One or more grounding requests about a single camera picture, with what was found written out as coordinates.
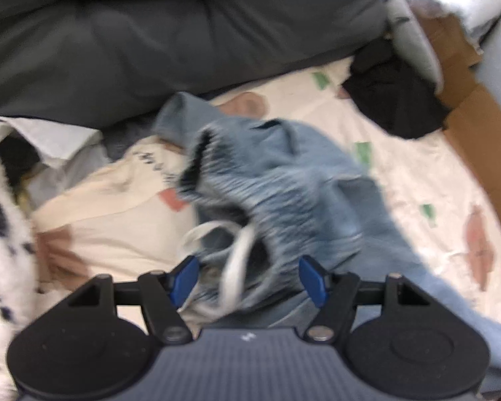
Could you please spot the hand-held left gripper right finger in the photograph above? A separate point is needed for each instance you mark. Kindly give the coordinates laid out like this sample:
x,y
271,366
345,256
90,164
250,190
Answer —
x,y
313,280

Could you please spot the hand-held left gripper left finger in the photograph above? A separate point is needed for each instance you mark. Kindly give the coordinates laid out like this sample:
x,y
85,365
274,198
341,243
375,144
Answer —
x,y
186,277

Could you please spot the light blue jeans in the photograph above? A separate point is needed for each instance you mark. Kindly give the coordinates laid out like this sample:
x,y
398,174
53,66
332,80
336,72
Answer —
x,y
300,183

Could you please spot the bear printed bed sheet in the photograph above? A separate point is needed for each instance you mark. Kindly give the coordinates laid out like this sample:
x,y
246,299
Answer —
x,y
421,183

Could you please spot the grey fleece blanket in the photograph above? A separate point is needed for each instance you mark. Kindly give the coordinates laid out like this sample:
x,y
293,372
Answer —
x,y
127,142

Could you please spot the pale grey cloth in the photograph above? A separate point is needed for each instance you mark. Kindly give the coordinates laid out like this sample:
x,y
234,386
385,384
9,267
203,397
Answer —
x,y
67,175

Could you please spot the yellow-green cloth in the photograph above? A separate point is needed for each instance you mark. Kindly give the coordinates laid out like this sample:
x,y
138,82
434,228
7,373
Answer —
x,y
24,192

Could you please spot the white black-spotted fleece blanket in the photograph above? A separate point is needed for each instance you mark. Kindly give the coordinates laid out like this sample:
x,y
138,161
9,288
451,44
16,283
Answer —
x,y
0,259

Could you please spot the white dotted cloth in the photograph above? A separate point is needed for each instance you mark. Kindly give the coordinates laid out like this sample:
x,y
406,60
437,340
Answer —
x,y
58,138

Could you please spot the black garment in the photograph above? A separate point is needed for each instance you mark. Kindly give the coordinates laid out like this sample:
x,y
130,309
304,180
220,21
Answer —
x,y
392,92

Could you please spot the dark cloth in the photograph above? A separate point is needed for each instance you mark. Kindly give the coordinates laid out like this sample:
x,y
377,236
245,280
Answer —
x,y
19,158

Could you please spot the flattened cardboard sheet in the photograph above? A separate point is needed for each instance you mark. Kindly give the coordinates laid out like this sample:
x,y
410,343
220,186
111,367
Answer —
x,y
480,133

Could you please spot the grey plush pillow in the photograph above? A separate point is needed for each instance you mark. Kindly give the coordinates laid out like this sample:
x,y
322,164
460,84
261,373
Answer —
x,y
409,37

